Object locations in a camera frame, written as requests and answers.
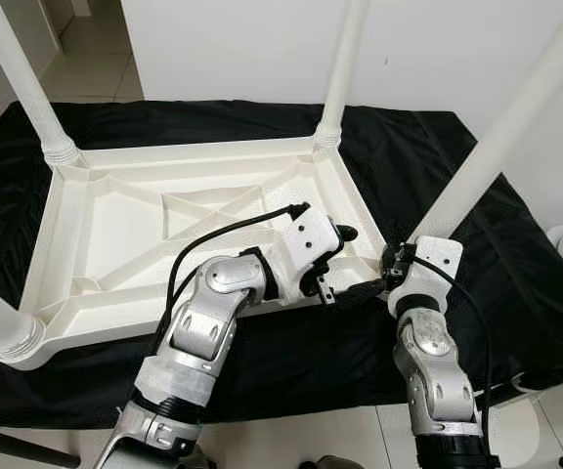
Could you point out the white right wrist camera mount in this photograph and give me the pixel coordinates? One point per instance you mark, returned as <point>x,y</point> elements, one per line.
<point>433,264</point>

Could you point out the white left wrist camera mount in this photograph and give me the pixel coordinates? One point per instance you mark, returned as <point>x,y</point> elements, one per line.
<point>311,239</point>

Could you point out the white plastic children table top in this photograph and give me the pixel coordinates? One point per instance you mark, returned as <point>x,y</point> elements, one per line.
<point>164,244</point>

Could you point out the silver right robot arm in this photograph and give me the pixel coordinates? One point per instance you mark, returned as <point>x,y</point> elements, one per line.
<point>428,362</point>

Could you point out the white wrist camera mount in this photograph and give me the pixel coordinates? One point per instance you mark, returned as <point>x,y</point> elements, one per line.
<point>433,264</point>
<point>311,239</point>

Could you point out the black metal table leg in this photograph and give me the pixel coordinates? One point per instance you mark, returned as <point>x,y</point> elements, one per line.
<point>501,391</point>
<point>22,447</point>

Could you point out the black cloth table cover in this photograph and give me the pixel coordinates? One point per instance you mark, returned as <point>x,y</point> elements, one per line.
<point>516,293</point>

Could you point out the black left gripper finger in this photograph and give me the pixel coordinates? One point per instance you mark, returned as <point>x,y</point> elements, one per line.
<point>345,234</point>
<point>360,289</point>

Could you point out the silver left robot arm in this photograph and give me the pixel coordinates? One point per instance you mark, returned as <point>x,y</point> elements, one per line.
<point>203,322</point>

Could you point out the grey robot right leg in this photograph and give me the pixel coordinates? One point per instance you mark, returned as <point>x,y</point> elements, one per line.
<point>330,463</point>

